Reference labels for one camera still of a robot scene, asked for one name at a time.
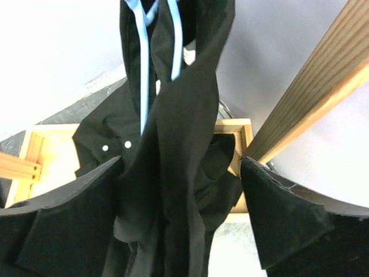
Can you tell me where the light blue hanger with shirt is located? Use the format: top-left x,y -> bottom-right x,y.
125,0 -> 183,134

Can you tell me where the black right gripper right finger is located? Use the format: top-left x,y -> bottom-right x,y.
240,157 -> 368,276

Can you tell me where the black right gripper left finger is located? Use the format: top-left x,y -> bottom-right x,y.
1,157 -> 123,276

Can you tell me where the wooden clothes rack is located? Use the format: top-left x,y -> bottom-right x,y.
1,1 -> 368,207

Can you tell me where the black button shirt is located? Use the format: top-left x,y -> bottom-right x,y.
73,1 -> 242,276

